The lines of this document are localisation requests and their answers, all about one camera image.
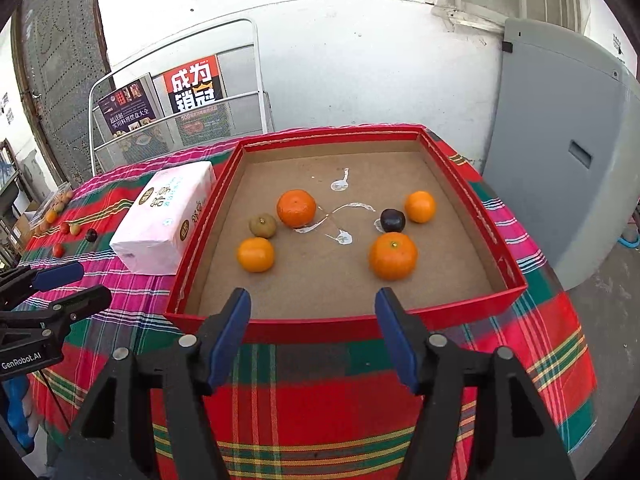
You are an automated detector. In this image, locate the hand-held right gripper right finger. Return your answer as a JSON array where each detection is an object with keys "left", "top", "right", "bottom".
[{"left": 375, "top": 287, "right": 576, "bottom": 480}]

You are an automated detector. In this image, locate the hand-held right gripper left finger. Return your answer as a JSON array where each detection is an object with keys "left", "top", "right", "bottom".
[{"left": 60, "top": 287, "right": 252, "bottom": 480}]

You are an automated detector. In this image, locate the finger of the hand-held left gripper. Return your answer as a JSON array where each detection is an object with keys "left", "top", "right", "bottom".
[
  {"left": 0, "top": 261, "right": 85, "bottom": 311},
  {"left": 0, "top": 285, "right": 112, "bottom": 334}
]

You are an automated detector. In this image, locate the red cardboard box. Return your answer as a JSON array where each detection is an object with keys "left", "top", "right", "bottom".
[{"left": 164, "top": 126, "right": 529, "bottom": 345}]

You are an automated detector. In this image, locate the large orange with stem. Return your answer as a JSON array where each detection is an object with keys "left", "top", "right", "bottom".
[{"left": 369, "top": 232, "right": 419, "bottom": 282}]

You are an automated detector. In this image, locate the large brown kiwi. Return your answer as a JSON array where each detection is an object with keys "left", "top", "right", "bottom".
[{"left": 248, "top": 213, "right": 278, "bottom": 239}]

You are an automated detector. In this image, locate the dark rough-skinned tangerine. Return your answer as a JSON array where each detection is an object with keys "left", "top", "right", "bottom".
[{"left": 276, "top": 189, "right": 318, "bottom": 229}]

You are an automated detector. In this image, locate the pile of small brown fruits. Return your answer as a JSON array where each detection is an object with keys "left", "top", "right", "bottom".
[{"left": 34, "top": 190, "right": 74, "bottom": 235}]

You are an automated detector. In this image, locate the person's left hand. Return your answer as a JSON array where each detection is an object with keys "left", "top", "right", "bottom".
[{"left": 0, "top": 377, "right": 37, "bottom": 453}]

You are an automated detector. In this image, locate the open cardboard box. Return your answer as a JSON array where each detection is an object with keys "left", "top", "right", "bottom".
[{"left": 16, "top": 211, "right": 39, "bottom": 242}]

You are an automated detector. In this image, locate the clear plastic container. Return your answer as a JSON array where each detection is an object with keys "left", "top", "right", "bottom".
[{"left": 30, "top": 182, "right": 76, "bottom": 236}]

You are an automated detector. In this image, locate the plaid tablecloth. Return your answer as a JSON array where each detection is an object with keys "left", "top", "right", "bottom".
[{"left": 22, "top": 127, "right": 598, "bottom": 480}]

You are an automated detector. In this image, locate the metal shelf cart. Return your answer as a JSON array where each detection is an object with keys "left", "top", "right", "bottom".
[{"left": 0, "top": 139, "right": 32, "bottom": 261}]

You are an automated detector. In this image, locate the white tissue pack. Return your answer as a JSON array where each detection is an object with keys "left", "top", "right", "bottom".
[{"left": 109, "top": 161, "right": 217, "bottom": 276}]

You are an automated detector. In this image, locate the dark cookbook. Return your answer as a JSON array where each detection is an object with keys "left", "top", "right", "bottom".
[{"left": 96, "top": 79, "right": 168, "bottom": 161}]

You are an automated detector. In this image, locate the studded metal door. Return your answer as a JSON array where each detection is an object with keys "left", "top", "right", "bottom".
[{"left": 10, "top": 0, "right": 113, "bottom": 188}]

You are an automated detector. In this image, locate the red and black book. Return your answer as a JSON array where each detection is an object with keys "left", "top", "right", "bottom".
[{"left": 162, "top": 55, "right": 233, "bottom": 146}]

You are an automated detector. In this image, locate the grey plastic panel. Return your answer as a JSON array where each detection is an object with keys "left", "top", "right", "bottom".
[{"left": 482, "top": 17, "right": 640, "bottom": 291}]

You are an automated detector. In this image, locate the white metal mesh rack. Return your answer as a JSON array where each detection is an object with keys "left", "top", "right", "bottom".
[{"left": 88, "top": 18, "right": 273, "bottom": 173}]

